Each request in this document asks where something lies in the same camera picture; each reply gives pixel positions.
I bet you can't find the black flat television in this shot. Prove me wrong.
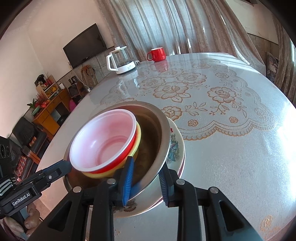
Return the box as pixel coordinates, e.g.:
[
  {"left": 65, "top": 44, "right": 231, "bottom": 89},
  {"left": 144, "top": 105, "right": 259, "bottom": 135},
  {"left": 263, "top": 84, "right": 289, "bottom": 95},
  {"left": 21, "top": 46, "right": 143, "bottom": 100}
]
[{"left": 63, "top": 23, "right": 108, "bottom": 69}]

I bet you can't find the small black box appliance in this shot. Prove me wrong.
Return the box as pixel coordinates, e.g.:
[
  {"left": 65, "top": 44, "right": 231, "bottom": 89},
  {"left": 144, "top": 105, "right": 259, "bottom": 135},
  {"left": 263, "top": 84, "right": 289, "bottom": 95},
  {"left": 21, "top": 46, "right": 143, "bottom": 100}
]
[{"left": 68, "top": 83, "right": 80, "bottom": 98}]

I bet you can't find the black leather sofa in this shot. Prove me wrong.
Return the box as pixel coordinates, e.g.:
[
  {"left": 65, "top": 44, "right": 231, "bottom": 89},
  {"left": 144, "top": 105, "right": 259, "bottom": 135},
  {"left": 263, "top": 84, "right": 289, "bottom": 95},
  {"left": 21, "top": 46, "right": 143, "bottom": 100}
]
[{"left": 10, "top": 116, "right": 50, "bottom": 179}]

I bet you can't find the red flower plant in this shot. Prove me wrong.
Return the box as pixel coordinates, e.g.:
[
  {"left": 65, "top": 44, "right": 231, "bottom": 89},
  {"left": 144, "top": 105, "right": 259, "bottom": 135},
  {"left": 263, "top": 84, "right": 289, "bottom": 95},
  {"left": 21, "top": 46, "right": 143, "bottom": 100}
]
[{"left": 26, "top": 91, "right": 47, "bottom": 109}]

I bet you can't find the large purple floral plate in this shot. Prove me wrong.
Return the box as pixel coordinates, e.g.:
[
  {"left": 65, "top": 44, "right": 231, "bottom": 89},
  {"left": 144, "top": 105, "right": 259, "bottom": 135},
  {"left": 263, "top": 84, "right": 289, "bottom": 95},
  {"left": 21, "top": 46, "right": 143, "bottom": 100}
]
[{"left": 139, "top": 148, "right": 186, "bottom": 210}]

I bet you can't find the wooden shelf unit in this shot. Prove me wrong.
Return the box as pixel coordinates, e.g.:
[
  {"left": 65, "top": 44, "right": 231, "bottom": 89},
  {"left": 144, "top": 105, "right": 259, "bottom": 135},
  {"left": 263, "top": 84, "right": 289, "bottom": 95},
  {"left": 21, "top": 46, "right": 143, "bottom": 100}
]
[{"left": 35, "top": 74, "right": 59, "bottom": 99}]

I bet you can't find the yellow plastic bowl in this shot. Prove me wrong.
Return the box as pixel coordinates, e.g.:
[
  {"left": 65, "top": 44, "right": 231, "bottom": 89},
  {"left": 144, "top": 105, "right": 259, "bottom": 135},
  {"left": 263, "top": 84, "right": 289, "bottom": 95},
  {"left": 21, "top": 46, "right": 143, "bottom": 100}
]
[{"left": 82, "top": 120, "right": 142, "bottom": 179}]

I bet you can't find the white glass electric kettle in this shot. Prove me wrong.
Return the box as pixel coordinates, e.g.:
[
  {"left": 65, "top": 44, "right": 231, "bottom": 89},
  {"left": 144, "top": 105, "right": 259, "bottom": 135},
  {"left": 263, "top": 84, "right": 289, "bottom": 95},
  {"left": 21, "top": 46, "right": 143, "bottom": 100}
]
[{"left": 106, "top": 46, "right": 136, "bottom": 75}]

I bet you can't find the grey printed bundle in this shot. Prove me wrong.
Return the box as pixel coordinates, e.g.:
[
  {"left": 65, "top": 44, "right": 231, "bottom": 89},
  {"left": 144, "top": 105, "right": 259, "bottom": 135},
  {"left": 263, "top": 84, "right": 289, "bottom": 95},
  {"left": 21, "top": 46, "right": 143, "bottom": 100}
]
[{"left": 265, "top": 51, "right": 280, "bottom": 81}]

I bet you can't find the red plastic bowl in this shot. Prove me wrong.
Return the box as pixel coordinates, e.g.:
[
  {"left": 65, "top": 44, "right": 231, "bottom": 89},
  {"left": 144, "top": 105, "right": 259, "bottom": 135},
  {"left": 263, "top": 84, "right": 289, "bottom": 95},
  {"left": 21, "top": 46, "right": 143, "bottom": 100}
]
[{"left": 69, "top": 109, "right": 137, "bottom": 174}]

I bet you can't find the blue and red floral plate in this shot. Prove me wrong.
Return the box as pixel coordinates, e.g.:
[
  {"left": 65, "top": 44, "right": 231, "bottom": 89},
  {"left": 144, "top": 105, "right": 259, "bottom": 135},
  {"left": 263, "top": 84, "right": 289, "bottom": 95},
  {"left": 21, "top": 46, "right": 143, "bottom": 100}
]
[{"left": 111, "top": 117, "right": 186, "bottom": 218}]

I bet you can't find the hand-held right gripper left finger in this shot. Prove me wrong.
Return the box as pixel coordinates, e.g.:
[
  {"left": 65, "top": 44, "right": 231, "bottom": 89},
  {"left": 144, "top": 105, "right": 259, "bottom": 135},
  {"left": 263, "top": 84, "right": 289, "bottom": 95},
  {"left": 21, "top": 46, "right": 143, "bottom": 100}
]
[{"left": 28, "top": 156, "right": 135, "bottom": 241}]

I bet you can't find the red mug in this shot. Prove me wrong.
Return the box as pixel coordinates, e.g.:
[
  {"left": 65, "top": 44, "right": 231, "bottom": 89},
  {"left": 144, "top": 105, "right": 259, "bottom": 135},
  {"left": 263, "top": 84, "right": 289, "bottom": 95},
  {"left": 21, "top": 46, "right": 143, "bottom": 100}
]
[{"left": 147, "top": 47, "right": 166, "bottom": 62}]

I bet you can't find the narrow beige sheer curtain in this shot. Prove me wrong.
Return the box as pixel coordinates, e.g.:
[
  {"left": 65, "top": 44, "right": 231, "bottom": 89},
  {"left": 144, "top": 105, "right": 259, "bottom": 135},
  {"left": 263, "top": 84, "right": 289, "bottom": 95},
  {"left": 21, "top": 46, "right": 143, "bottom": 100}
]
[{"left": 273, "top": 16, "right": 296, "bottom": 105}]

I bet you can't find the black striped wrist strap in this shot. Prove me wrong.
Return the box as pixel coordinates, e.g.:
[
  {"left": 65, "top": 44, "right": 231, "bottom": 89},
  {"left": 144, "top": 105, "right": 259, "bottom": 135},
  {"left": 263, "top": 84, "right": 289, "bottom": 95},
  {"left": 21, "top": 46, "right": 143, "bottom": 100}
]
[{"left": 0, "top": 176, "right": 17, "bottom": 200}]

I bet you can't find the orange wooden cabinet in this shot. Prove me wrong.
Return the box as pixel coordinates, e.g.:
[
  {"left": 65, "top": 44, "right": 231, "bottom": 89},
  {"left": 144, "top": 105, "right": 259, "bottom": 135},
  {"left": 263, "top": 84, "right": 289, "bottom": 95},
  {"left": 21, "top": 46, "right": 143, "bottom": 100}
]
[{"left": 32, "top": 88, "right": 71, "bottom": 129}]

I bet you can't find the brown wooden frame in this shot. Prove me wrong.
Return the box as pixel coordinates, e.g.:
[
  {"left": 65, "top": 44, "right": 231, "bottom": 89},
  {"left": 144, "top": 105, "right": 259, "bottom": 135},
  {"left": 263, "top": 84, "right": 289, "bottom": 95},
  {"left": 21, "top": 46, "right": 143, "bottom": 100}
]
[{"left": 80, "top": 65, "right": 96, "bottom": 90}]

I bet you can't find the stainless steel bowl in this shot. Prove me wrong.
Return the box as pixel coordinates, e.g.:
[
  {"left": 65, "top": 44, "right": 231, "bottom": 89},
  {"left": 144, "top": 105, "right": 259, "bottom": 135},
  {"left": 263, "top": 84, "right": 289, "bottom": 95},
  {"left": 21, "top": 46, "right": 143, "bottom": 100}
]
[{"left": 63, "top": 101, "right": 171, "bottom": 201}]

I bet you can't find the wide beige sheer curtain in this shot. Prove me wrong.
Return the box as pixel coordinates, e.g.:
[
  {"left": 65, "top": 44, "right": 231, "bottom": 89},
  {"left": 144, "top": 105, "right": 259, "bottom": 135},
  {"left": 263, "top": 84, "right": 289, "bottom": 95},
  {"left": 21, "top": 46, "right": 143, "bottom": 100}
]
[{"left": 97, "top": 0, "right": 266, "bottom": 75}]

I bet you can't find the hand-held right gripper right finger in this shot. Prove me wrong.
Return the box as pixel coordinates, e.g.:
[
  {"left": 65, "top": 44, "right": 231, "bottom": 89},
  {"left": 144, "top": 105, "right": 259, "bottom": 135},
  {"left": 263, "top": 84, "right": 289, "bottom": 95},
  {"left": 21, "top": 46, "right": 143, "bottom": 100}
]
[{"left": 158, "top": 163, "right": 264, "bottom": 241}]

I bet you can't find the person's left hand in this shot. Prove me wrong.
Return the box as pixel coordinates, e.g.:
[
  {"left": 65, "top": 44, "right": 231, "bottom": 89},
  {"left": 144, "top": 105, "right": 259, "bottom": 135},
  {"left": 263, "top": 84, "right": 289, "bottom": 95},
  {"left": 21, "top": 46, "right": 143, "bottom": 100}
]
[{"left": 0, "top": 204, "right": 40, "bottom": 241}]

